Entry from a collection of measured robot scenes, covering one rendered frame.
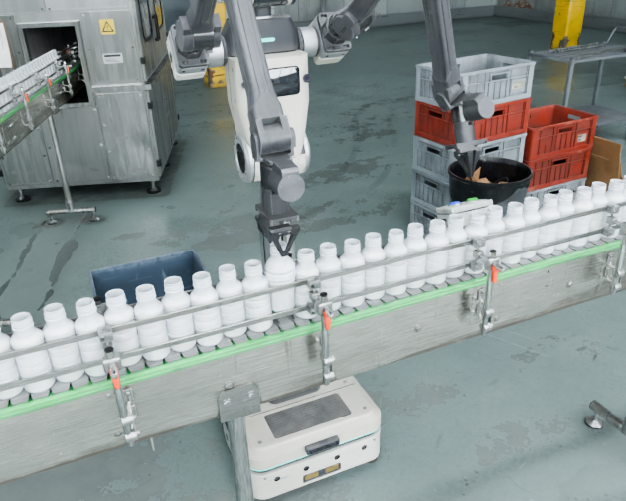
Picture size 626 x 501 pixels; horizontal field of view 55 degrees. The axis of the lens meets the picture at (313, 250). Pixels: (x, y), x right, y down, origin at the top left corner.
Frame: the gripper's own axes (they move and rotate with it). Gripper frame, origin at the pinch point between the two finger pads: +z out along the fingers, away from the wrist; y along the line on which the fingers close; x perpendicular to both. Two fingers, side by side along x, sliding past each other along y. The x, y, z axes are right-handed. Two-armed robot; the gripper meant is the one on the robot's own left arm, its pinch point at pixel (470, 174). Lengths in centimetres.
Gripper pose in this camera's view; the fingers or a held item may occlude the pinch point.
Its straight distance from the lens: 179.2
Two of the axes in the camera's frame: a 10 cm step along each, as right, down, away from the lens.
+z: 1.7, 9.7, 1.4
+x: -3.6, -0.7, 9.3
